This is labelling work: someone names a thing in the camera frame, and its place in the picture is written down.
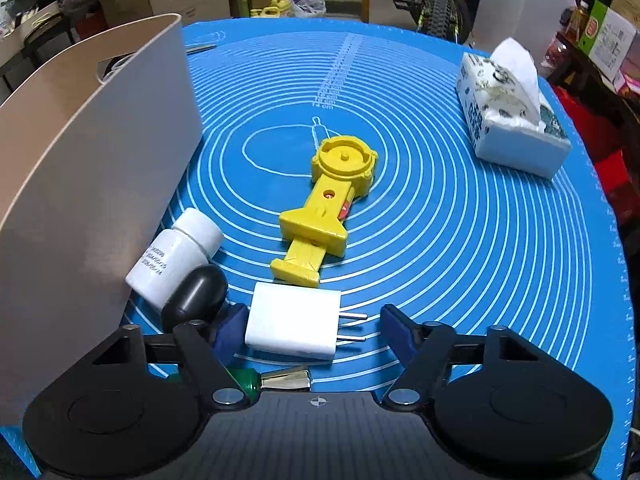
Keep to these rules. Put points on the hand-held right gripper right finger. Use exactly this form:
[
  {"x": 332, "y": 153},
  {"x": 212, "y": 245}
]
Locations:
[{"x": 397, "y": 335}]

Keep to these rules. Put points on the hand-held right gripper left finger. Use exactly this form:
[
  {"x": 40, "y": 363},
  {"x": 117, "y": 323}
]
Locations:
[{"x": 227, "y": 332}]

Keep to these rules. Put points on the black egg-shaped object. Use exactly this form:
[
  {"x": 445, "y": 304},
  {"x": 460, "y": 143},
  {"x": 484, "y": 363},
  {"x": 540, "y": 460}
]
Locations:
[{"x": 195, "y": 295}]

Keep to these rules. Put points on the white charger plug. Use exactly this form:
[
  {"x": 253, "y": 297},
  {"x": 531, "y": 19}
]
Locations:
[{"x": 290, "y": 320}]

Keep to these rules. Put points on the white pill bottle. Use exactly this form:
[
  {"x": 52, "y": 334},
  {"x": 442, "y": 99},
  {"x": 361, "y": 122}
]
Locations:
[{"x": 170, "y": 260}]

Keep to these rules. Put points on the yellow plastic toy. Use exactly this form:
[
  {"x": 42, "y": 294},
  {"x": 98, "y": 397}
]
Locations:
[{"x": 320, "y": 220}]

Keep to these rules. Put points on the beige plastic storage bin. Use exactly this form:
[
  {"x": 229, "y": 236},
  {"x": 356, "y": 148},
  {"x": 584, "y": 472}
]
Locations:
[{"x": 75, "y": 210}]

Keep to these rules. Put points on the blue silicone baking mat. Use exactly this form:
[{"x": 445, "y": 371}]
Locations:
[{"x": 450, "y": 235}]

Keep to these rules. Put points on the patterned tissue pack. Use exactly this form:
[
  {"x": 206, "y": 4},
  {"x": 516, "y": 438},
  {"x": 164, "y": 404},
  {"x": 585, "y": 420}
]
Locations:
[{"x": 505, "y": 135}]

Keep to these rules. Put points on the red gift box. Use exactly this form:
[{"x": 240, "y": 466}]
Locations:
[{"x": 617, "y": 180}]

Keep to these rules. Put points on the metal tweezers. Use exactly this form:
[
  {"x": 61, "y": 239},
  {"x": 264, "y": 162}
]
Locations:
[{"x": 202, "y": 48}]

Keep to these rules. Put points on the dark wooden side table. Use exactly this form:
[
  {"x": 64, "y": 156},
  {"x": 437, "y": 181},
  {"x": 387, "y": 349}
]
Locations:
[{"x": 595, "y": 90}]

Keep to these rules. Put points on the yellow plastic jug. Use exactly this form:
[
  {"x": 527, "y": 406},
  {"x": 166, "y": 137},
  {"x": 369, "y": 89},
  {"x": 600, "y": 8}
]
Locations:
[
  {"x": 265, "y": 13},
  {"x": 282, "y": 2}
]

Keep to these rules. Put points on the bicycle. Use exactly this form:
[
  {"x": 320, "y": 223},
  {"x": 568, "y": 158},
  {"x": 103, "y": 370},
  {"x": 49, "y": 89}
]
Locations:
[{"x": 440, "y": 5}]

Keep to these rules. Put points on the clear plastic bag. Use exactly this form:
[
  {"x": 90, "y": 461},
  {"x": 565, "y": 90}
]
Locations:
[{"x": 309, "y": 2}]

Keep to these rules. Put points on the white chest freezer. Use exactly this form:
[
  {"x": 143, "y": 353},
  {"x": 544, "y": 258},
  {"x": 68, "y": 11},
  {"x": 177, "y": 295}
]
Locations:
[{"x": 525, "y": 5}]

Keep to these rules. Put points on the yellow drink bottle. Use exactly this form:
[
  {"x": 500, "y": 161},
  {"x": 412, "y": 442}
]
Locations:
[{"x": 578, "y": 22}]

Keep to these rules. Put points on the green and white carton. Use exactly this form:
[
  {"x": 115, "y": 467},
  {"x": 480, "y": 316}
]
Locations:
[{"x": 607, "y": 40}]

